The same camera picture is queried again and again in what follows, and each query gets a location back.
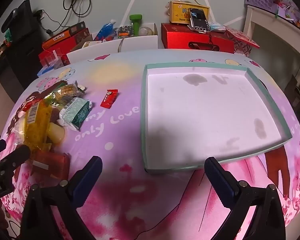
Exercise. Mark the black cabinet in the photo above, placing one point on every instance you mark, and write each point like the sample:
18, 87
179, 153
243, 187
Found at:
22, 52

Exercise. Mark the red snack packet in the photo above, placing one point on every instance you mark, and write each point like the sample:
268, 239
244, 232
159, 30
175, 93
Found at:
52, 165

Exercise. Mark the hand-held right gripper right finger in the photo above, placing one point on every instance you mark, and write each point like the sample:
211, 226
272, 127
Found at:
218, 182

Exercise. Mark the orange box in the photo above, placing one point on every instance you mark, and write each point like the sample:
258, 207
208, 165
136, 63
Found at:
62, 36

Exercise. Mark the blue-white box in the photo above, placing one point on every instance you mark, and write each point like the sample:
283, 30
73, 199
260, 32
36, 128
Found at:
45, 71

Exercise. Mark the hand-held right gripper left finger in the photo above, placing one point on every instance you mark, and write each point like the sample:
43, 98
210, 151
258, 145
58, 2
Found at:
86, 182

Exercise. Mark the blue face mask pack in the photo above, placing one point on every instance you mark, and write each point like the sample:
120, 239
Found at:
216, 27

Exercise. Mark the yellow snack packet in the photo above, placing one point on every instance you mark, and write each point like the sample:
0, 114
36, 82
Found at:
36, 123

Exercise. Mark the red cardboard box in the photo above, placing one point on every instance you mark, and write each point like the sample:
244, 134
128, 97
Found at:
46, 55

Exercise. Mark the red candy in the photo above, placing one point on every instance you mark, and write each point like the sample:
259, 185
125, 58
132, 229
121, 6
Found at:
109, 99

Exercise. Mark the colourful packet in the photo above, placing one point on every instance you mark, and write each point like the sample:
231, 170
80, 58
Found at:
125, 31

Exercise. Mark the blue bottle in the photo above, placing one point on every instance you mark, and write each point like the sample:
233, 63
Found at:
106, 30

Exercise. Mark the clear plastic container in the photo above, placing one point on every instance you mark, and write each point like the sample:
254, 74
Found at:
51, 60

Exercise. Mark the pale yellow jelly cup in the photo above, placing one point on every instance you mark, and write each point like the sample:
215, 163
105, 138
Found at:
57, 133

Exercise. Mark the small yellow-white box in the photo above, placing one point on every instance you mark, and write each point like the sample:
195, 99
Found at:
88, 44

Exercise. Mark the large red gift box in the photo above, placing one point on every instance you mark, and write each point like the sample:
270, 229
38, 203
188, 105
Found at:
180, 38

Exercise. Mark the smartphone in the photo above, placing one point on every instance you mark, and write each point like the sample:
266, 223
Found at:
198, 20

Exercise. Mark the clear plastic bottle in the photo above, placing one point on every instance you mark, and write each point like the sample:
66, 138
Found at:
146, 31

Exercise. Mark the printed blanket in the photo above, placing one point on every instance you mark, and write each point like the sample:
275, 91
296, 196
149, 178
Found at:
120, 135

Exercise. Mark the red patterned paper bag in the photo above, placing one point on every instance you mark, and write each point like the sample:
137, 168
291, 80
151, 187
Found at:
242, 41

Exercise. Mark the black monitor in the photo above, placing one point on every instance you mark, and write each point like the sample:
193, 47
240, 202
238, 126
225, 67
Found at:
20, 17

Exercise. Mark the clear biscuit packet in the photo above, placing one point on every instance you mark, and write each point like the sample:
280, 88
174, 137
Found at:
67, 91

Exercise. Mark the green-white checked snack packet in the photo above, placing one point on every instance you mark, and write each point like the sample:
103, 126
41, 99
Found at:
76, 113

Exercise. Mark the green dumbbell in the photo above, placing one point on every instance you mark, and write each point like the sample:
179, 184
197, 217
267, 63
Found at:
135, 21

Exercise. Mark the white storage box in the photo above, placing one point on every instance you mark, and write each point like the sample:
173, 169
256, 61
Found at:
137, 43

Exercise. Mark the teal-rimmed white tray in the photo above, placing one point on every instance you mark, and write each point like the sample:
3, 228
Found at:
202, 117

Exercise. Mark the white shelf frame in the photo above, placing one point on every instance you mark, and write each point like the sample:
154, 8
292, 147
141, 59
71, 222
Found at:
277, 30

